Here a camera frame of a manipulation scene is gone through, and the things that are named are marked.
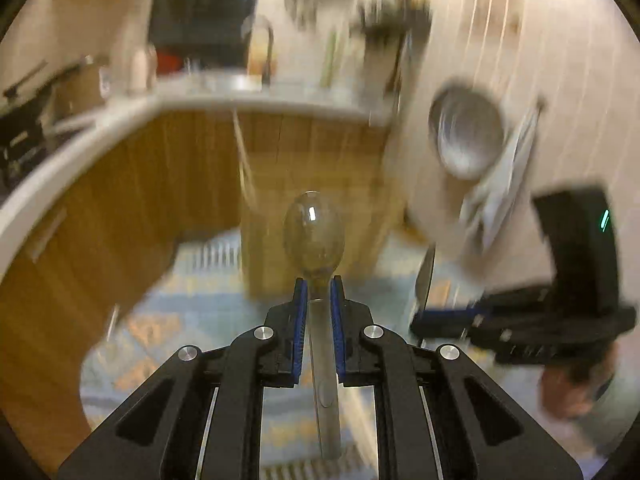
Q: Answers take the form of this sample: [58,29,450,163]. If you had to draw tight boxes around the black wall spice shelf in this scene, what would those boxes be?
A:
[349,0,432,44]

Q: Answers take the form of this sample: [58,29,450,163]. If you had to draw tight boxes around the blue patterned round tablecloth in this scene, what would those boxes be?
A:
[79,228,616,480]

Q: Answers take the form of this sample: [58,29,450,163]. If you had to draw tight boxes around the person's right hand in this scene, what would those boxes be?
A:
[539,342,618,420]

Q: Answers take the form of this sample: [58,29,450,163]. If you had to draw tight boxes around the clear plastic spoon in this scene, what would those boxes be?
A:
[284,191,345,460]

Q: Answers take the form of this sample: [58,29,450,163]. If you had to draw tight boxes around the wooden base cabinets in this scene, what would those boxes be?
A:
[1,110,405,474]

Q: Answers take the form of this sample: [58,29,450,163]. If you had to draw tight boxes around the black plastic spoon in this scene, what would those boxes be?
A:
[414,244,436,315]

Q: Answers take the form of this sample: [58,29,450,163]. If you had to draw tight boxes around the brown rice cooker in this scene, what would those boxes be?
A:
[53,54,112,122]

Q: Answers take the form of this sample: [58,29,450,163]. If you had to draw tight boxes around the black wok with lid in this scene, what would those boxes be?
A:
[2,56,97,106]

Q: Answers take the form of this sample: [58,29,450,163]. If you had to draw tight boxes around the yellow detergent bottle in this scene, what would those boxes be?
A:
[247,37,269,77]

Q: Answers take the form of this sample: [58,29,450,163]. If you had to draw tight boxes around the dark kitchen window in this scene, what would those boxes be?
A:
[148,0,257,68]

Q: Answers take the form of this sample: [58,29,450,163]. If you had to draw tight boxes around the perforated steel steamer tray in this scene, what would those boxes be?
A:
[428,79,506,181]

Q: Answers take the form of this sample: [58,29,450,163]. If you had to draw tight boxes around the grey hanging dish towel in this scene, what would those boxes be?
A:
[459,98,547,254]

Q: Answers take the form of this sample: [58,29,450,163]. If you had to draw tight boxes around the chrome sink faucet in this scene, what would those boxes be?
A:
[241,14,274,87]

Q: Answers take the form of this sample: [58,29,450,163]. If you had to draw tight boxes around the black gas stove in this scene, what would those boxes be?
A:
[1,102,48,202]

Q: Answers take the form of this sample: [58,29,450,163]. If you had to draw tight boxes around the white electric kettle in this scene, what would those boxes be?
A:
[127,44,157,94]

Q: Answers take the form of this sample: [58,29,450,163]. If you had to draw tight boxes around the beige slotted plastic utensil basket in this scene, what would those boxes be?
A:
[232,113,405,298]

